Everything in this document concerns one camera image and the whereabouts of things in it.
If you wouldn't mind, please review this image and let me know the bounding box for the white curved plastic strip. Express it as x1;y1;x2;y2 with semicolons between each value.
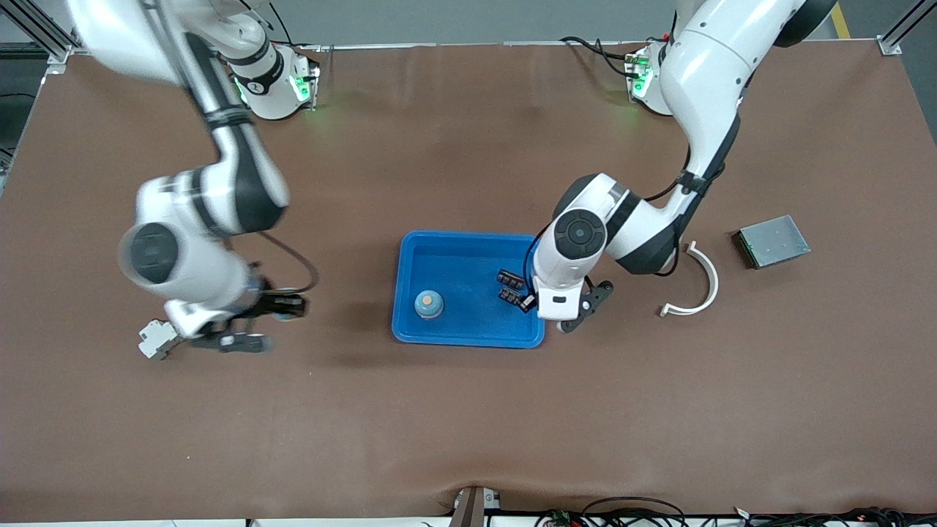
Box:
659;241;720;318

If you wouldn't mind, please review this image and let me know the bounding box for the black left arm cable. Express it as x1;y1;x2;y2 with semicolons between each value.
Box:
523;110;742;295

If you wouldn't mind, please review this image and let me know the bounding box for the white circuit breaker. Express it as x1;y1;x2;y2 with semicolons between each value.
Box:
138;319;181;361

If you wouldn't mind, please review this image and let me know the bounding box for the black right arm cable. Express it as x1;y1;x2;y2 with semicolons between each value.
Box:
150;0;320;295

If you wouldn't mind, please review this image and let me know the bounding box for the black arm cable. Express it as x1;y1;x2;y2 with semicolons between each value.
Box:
523;110;742;295
150;0;320;295

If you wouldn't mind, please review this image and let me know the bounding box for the black cable bundle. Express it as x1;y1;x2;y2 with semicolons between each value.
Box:
732;507;937;527

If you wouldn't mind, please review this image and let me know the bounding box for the black looped cable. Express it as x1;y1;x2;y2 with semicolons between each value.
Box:
582;497;687;527

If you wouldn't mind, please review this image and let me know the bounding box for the black left base cable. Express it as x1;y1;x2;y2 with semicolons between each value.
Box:
560;35;660;78

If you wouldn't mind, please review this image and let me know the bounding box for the aluminium frame post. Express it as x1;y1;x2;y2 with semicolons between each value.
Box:
878;0;937;56
0;0;89;74

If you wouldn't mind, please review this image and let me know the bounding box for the blue plastic tray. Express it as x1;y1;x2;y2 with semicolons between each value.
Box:
391;231;547;349

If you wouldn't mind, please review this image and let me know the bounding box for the metal table bracket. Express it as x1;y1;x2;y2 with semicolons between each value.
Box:
448;485;503;527

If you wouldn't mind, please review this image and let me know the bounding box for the grey metal box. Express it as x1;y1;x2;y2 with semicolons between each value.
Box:
732;214;812;270

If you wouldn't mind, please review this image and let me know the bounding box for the black right base cable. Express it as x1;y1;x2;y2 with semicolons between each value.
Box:
267;4;323;53

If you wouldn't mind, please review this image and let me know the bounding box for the black base cable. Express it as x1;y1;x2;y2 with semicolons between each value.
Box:
267;4;323;53
560;35;660;78

